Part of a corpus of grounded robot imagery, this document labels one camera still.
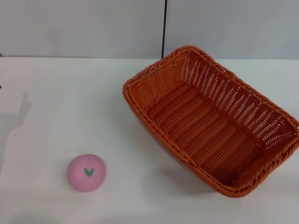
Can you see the pink toy peach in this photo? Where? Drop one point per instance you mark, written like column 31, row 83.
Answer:
column 81, row 177

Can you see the orange woven plastic basket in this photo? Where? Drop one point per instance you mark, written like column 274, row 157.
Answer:
column 198, row 121

